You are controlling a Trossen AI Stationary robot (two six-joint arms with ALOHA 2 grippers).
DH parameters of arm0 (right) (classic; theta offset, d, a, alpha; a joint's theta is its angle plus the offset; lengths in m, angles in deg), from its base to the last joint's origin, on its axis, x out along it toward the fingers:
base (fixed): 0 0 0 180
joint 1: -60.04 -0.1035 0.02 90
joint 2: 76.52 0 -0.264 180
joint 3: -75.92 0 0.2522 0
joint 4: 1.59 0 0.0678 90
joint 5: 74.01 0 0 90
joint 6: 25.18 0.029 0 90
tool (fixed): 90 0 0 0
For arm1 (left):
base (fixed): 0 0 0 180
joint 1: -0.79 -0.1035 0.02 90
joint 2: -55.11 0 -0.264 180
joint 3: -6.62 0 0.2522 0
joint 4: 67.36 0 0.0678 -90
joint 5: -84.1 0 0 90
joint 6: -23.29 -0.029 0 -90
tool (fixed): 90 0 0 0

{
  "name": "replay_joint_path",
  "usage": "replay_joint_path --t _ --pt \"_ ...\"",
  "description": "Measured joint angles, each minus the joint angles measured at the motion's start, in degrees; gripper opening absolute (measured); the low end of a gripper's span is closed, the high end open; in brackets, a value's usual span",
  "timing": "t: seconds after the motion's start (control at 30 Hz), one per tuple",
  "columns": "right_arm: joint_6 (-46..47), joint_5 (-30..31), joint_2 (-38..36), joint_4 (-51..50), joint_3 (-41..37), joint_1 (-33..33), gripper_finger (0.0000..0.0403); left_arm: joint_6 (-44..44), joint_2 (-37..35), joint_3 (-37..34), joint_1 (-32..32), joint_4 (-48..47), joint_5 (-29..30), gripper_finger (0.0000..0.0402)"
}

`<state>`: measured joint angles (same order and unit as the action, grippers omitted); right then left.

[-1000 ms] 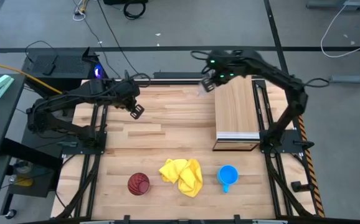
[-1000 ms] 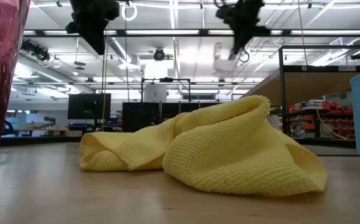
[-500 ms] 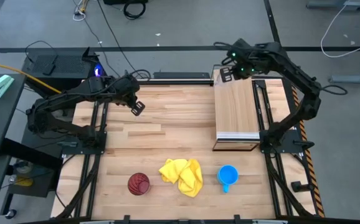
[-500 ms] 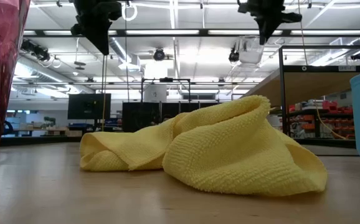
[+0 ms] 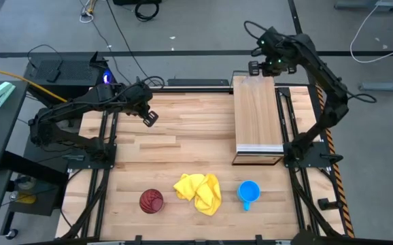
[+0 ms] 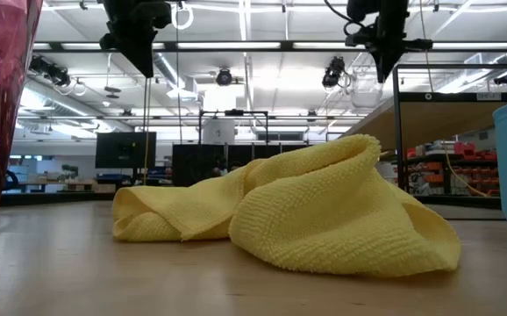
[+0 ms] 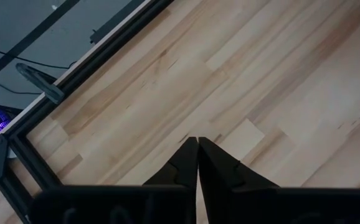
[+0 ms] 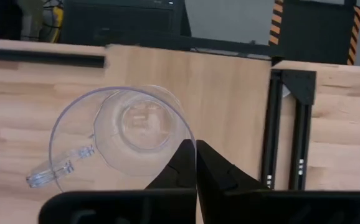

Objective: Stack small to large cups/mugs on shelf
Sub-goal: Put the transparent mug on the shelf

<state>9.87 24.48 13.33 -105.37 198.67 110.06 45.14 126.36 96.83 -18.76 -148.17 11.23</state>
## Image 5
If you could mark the yellow black hazard tape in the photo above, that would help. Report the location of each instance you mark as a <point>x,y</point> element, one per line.
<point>341,190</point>

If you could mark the black computer tower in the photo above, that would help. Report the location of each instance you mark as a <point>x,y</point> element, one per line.
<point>74,69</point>

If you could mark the red ball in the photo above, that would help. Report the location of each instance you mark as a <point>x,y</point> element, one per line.
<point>151,201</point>

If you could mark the black clamp knob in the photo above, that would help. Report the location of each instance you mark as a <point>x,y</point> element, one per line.
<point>325,204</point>

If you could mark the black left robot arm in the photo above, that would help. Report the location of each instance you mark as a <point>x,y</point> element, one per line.
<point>81,102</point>

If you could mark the black equipment cart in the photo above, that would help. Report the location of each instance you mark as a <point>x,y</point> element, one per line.
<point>40,204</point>

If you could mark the crumpled yellow cloth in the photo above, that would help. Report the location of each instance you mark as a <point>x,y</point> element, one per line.
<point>203,194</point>

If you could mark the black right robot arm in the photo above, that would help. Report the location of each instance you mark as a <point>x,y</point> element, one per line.
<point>325,78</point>

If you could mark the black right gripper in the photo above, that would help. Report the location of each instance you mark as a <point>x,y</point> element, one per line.
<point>274,67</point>

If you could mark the black caster wheel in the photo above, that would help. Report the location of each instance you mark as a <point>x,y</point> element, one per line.
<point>12,233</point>

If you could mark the grey desk foot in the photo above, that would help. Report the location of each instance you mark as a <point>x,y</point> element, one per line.
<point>387,86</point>
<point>363,4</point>

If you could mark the blue plastic mug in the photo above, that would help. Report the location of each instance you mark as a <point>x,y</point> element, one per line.
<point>249,190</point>

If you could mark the tape roll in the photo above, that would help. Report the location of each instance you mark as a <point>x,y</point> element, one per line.
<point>24,183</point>

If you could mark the black power strip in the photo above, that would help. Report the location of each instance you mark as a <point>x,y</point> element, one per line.
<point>196,82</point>

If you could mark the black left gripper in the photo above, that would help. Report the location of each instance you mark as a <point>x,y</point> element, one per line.
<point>139,100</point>

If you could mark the black aluminium table frame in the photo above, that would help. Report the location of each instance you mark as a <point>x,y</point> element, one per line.
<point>189,90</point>

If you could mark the mint green stapler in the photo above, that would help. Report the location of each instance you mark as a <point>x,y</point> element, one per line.
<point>2,92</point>

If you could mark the small black device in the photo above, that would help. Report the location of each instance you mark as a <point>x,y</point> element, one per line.
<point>53,75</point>

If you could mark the small yellow item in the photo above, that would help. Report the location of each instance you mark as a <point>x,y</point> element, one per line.
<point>26,199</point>

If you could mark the wooden shelf with metal frame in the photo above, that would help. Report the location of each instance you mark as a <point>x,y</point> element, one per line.
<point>256,119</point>

